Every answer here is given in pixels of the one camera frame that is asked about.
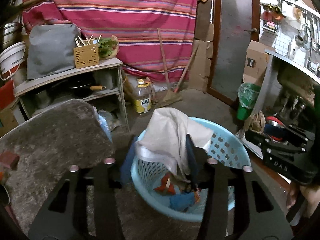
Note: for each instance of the white paper bag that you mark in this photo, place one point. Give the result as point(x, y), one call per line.
point(164, 140)

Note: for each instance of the grey low shelf table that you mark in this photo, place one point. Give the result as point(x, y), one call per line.
point(100, 85)

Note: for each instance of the orange snack wrapper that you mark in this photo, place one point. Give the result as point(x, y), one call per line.
point(166, 187)

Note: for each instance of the red striped curtain cloth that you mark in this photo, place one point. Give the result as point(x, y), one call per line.
point(135, 24)

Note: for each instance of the stainless steel pot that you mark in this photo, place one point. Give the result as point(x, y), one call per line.
point(11, 33)

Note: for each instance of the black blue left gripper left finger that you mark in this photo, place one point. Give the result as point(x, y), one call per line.
point(64, 213)

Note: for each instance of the green lined trash bin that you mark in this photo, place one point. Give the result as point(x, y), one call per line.
point(247, 95)

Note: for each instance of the grey felt cover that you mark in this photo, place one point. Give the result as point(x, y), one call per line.
point(51, 50)

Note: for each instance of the straw broom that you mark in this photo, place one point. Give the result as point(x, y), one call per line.
point(170, 96)

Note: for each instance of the cooking oil bottle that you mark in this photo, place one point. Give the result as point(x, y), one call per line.
point(142, 96)

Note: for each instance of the grey shaggy table mat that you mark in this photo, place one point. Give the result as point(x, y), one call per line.
point(48, 144)

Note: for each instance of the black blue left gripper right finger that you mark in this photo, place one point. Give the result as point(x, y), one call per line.
point(238, 204)

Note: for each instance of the white plastic bucket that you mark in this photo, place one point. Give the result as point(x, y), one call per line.
point(12, 59)

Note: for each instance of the black ribbed paper cup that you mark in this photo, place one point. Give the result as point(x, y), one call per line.
point(4, 195)

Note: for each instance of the woven chopstick holder box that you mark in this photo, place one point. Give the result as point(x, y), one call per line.
point(86, 56)

